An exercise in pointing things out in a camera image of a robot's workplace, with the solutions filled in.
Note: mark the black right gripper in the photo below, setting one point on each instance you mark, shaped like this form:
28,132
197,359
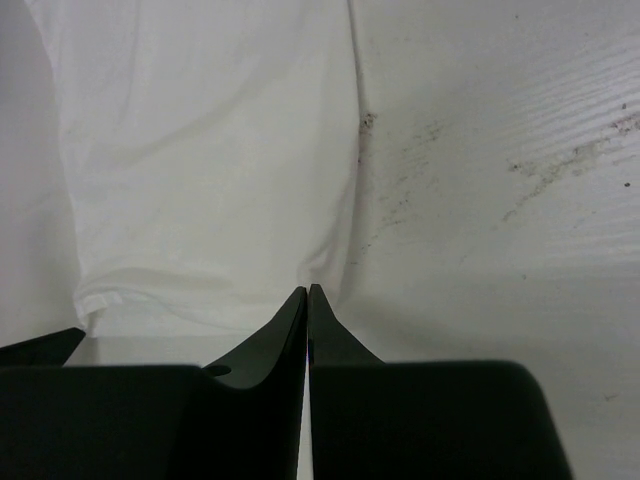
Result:
238,417

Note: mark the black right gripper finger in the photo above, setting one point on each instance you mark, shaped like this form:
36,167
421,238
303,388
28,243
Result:
436,420

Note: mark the white tank top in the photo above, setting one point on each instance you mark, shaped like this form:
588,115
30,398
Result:
209,150

